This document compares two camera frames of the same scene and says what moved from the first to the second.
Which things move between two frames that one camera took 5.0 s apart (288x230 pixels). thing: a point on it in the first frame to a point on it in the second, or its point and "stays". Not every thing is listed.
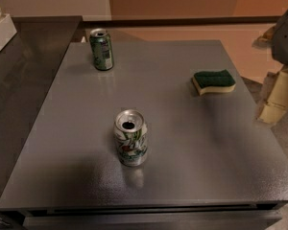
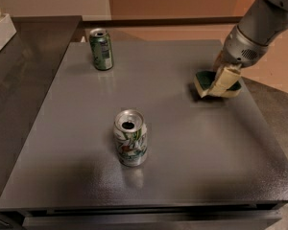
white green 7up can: (132, 138) stays
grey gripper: (286, 39) to (241, 52)
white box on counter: (1, 34) stays
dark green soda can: (102, 49) stays
